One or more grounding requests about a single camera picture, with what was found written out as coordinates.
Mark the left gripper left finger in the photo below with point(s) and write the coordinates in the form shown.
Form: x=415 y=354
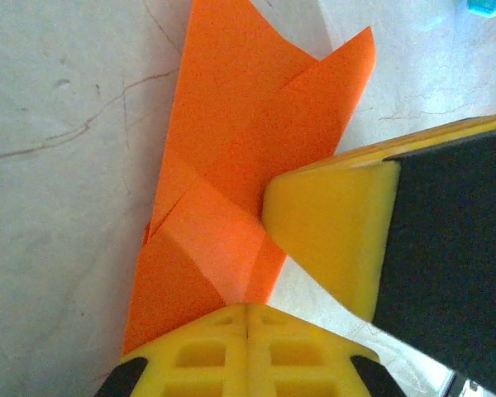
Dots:
x=206 y=364

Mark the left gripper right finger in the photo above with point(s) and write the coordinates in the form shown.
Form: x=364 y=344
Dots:
x=297 y=364

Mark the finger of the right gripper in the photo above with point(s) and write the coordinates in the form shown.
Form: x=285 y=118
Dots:
x=417 y=140
x=355 y=231

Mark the turquoise pen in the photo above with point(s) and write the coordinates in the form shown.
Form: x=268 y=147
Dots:
x=485 y=6

